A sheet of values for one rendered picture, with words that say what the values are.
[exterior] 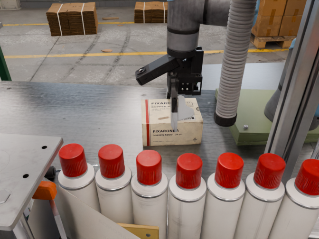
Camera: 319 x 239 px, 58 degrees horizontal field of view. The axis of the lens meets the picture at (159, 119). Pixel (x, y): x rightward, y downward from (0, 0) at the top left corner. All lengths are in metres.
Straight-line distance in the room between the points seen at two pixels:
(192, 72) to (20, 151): 0.50
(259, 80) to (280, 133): 0.67
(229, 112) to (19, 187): 0.29
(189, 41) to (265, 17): 3.19
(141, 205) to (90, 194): 0.08
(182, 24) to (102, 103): 0.44
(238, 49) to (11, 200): 0.30
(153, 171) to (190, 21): 0.39
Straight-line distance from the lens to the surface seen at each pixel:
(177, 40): 0.66
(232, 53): 0.39
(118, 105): 0.95
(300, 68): 0.46
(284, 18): 3.94
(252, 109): 0.91
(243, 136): 0.79
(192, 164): 0.36
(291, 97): 0.48
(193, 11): 0.64
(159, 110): 0.78
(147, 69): 0.72
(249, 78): 1.17
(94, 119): 0.90
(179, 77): 0.70
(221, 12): 0.64
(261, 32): 3.88
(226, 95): 0.42
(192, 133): 0.77
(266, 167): 0.38
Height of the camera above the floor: 1.33
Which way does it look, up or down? 35 degrees down
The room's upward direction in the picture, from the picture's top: straight up
